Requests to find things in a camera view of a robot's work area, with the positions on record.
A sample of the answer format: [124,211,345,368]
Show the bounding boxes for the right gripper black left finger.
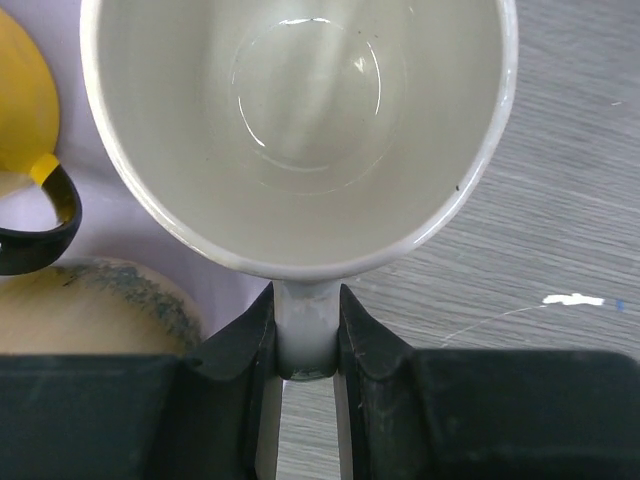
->
[1,287,278,479]

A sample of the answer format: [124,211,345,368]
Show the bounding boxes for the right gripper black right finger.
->
[337,288,639,479]

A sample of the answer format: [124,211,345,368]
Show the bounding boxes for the beige ceramic mug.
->
[1,257,206,355]

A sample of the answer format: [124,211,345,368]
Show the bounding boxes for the white ceramic mug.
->
[79,1,519,381]

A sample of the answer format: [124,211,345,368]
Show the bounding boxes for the lavender plastic tray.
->
[0,149,271,346]

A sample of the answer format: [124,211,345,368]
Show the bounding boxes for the yellow mug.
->
[1,11,83,276]

